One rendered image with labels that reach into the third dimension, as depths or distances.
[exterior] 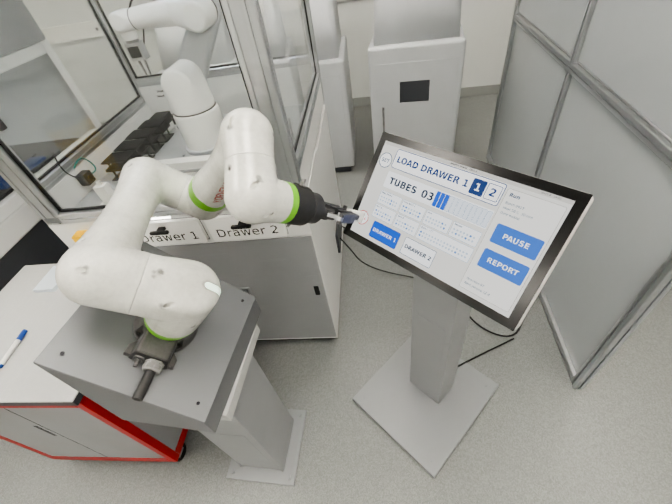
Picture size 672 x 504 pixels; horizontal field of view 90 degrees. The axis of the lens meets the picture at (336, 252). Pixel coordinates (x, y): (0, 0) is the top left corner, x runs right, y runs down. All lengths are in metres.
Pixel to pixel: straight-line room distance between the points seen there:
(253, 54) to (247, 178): 0.43
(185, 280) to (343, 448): 1.17
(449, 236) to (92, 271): 0.74
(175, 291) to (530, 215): 0.74
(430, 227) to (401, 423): 1.03
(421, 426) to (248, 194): 1.31
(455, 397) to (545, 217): 1.11
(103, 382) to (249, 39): 0.86
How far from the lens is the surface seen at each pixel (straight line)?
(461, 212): 0.85
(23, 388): 1.45
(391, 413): 1.70
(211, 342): 0.99
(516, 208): 0.82
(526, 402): 1.85
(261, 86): 1.03
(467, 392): 1.76
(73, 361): 0.94
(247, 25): 1.00
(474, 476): 1.70
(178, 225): 1.39
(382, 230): 0.94
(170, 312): 0.76
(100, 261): 0.75
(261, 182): 0.66
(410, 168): 0.93
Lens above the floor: 1.63
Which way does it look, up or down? 44 degrees down
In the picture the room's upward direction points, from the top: 11 degrees counter-clockwise
